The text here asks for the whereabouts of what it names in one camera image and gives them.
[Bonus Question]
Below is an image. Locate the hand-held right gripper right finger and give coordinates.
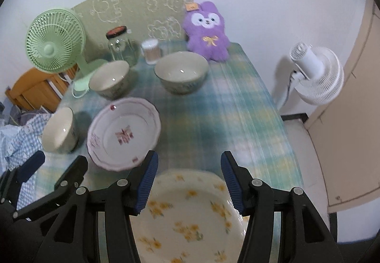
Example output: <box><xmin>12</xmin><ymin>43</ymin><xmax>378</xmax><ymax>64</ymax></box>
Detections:
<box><xmin>220</xmin><ymin>151</ymin><xmax>339</xmax><ymax>263</ymax></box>

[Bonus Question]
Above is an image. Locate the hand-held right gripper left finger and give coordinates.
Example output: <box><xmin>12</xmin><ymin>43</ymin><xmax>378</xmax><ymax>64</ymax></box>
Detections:
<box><xmin>38</xmin><ymin>150</ymin><xmax>159</xmax><ymax>263</ymax></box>

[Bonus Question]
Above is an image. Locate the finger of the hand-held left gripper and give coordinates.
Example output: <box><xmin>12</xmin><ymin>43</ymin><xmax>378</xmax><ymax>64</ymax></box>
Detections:
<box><xmin>13</xmin><ymin>155</ymin><xmax>89</xmax><ymax>220</ymax></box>
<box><xmin>0</xmin><ymin>151</ymin><xmax>46</xmax><ymax>210</ymax></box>

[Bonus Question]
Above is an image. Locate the small white bowl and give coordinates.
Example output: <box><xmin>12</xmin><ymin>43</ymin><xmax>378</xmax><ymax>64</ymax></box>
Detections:
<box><xmin>42</xmin><ymin>107</ymin><xmax>80</xmax><ymax>154</ymax></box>

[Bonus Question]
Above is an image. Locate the cream plate with yellow flowers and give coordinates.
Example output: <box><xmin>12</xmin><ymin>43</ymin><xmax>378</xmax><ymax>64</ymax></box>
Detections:
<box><xmin>129</xmin><ymin>169</ymin><xmax>250</xmax><ymax>263</ymax></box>

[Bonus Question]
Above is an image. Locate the white plate with pink pattern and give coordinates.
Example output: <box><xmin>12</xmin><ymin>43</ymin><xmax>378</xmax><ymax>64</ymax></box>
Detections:
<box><xmin>87</xmin><ymin>97</ymin><xmax>162</xmax><ymax>171</ymax></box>

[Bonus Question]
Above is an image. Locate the large green ceramic bowl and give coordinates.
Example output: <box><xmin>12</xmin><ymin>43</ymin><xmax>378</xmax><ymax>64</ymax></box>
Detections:
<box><xmin>154</xmin><ymin>51</ymin><xmax>209</xmax><ymax>95</ymax></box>
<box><xmin>88</xmin><ymin>60</ymin><xmax>131</xmax><ymax>100</ymax></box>

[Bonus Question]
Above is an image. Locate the blue checked blanket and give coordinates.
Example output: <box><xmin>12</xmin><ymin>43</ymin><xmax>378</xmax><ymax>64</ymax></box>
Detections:
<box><xmin>0</xmin><ymin>111</ymin><xmax>52</xmax><ymax>174</ymax></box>

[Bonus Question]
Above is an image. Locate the grey cloth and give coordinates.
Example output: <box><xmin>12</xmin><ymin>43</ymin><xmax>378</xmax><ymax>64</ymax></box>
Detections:
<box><xmin>18</xmin><ymin>111</ymin><xmax>51</xmax><ymax>127</ymax></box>

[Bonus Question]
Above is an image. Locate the green desk fan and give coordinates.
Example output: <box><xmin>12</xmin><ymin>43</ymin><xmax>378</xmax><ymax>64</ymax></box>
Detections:
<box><xmin>25</xmin><ymin>8</ymin><xmax>109</xmax><ymax>99</ymax></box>

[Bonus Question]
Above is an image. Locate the beige door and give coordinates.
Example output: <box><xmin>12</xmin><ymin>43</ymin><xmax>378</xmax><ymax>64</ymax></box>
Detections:
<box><xmin>304</xmin><ymin>0</ymin><xmax>380</xmax><ymax>216</ymax></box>

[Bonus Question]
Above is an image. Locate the glass jar with black lid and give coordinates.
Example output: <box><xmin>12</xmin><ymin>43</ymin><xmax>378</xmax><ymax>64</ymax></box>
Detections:
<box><xmin>106</xmin><ymin>26</ymin><xmax>140</xmax><ymax>66</ymax></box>

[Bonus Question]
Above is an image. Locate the cotton swab container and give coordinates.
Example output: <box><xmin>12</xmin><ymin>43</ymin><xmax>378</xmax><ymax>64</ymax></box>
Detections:
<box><xmin>141</xmin><ymin>39</ymin><xmax>162</xmax><ymax>65</ymax></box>

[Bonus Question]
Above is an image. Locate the white standing fan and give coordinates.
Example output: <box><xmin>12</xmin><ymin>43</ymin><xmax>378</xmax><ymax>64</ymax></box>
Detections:
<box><xmin>275</xmin><ymin>42</ymin><xmax>345</xmax><ymax>109</ymax></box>

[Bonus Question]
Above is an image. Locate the purple plush bunny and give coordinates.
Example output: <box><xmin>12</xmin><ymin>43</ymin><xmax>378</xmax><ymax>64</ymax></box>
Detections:
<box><xmin>182</xmin><ymin>1</ymin><xmax>231</xmax><ymax>62</ymax></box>

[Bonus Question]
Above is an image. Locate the green patterned wall mat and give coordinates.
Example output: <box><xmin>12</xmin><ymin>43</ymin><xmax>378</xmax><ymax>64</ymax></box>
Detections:
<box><xmin>71</xmin><ymin>0</ymin><xmax>195</xmax><ymax>64</ymax></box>

